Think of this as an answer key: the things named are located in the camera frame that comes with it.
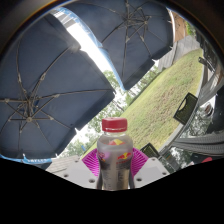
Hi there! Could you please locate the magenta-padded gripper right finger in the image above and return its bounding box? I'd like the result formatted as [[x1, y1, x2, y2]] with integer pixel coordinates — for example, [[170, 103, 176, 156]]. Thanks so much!
[[130, 147, 170, 188]]

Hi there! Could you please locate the navy umbrella with light-blue edge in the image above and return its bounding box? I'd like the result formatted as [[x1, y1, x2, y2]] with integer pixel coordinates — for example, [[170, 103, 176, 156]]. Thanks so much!
[[56, 0, 175, 92]]

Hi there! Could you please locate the small glass ashtray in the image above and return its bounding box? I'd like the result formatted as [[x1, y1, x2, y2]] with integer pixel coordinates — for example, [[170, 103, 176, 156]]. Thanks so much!
[[202, 102, 215, 118]]

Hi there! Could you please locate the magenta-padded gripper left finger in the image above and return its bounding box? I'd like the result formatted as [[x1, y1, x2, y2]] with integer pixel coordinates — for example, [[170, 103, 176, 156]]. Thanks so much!
[[61, 148, 101, 190]]

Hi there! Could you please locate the black mesh-back chair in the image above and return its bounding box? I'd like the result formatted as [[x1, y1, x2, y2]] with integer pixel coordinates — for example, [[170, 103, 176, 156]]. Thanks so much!
[[139, 142, 161, 160], [173, 92, 199, 126]]

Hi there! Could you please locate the navy umbrella with blue trim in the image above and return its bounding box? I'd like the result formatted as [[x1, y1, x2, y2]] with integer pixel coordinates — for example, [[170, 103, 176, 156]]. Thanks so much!
[[0, 153, 53, 165]]

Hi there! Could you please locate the red-capped clear drink bottle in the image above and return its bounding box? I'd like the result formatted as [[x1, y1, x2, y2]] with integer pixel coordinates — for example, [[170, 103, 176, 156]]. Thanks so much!
[[96, 117, 134, 191]]

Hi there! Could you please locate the flat round red coaster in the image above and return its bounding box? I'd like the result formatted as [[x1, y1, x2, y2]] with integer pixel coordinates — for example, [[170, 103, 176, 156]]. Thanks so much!
[[199, 156, 214, 165]]

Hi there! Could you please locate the large navy patio umbrella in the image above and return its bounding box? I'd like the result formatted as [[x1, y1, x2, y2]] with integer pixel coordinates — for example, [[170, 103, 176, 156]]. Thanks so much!
[[0, 13, 116, 159]]

